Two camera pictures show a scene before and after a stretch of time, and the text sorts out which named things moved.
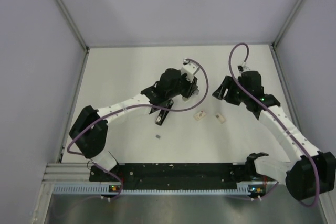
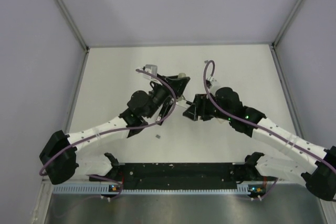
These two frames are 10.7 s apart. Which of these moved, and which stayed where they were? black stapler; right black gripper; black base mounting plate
Moved: right black gripper
Stayed: black stapler; black base mounting plate
